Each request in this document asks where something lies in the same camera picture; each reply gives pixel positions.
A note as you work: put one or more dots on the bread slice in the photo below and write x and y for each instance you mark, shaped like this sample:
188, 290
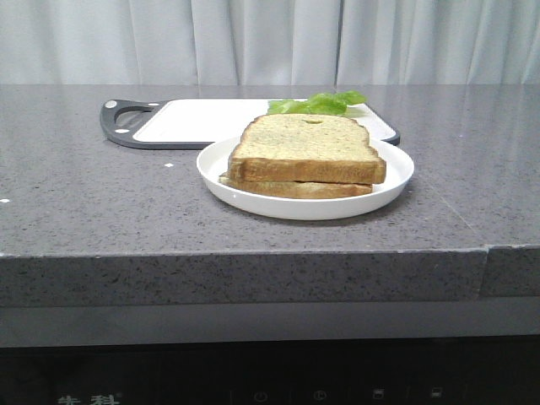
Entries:
304, 147
298, 189

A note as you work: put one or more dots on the green lettuce leaf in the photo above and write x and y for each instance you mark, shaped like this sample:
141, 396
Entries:
318, 104

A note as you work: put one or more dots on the white round plate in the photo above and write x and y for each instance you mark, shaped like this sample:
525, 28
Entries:
213, 161

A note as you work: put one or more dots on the white cutting board grey rim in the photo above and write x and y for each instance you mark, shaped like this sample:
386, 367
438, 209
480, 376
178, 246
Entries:
185, 124

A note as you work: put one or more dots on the white curtain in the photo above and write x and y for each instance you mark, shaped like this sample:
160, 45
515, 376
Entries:
269, 42

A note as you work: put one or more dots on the black appliance control panel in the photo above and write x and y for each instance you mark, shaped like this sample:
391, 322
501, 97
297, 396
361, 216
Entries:
483, 370

